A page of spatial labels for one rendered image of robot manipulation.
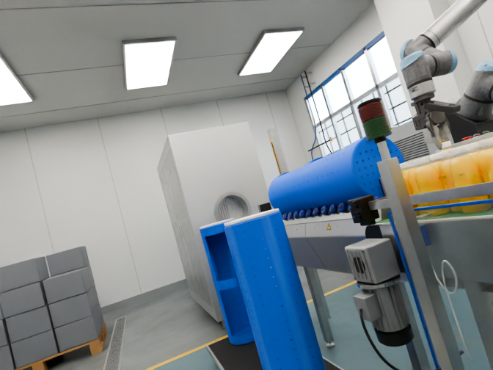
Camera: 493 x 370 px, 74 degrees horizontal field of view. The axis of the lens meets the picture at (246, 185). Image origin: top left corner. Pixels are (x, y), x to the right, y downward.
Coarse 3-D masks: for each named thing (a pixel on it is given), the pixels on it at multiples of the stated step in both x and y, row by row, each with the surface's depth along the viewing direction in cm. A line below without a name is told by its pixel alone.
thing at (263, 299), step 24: (264, 216) 145; (240, 240) 145; (264, 240) 143; (288, 240) 154; (240, 264) 147; (264, 264) 142; (288, 264) 146; (264, 288) 142; (288, 288) 143; (264, 312) 142; (288, 312) 141; (264, 336) 143; (288, 336) 140; (312, 336) 146; (264, 360) 145; (288, 360) 139; (312, 360) 142
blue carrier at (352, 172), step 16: (352, 144) 138; (368, 144) 136; (320, 160) 159; (336, 160) 143; (352, 160) 132; (368, 160) 134; (400, 160) 140; (288, 176) 188; (304, 176) 168; (320, 176) 153; (336, 176) 141; (352, 176) 132; (368, 176) 133; (272, 192) 206; (288, 192) 185; (304, 192) 169; (320, 192) 157; (336, 192) 146; (352, 192) 137; (368, 192) 131; (288, 208) 196; (304, 208) 182; (320, 208) 171
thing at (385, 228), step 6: (384, 222) 112; (366, 228) 118; (372, 228) 115; (378, 228) 112; (384, 228) 110; (390, 228) 107; (366, 234) 119; (372, 234) 116; (378, 234) 113; (384, 234) 110; (390, 234) 108; (390, 240) 108; (396, 246) 107; (396, 252) 107; (402, 264) 106; (402, 270) 107
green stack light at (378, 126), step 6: (372, 120) 83; (378, 120) 82; (384, 120) 83; (366, 126) 84; (372, 126) 83; (378, 126) 82; (384, 126) 82; (366, 132) 85; (372, 132) 83; (378, 132) 82; (384, 132) 82; (390, 132) 83; (366, 138) 86; (372, 138) 83
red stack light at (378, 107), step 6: (378, 102) 83; (360, 108) 85; (366, 108) 83; (372, 108) 83; (378, 108) 83; (360, 114) 85; (366, 114) 84; (372, 114) 83; (378, 114) 82; (384, 114) 83; (366, 120) 84
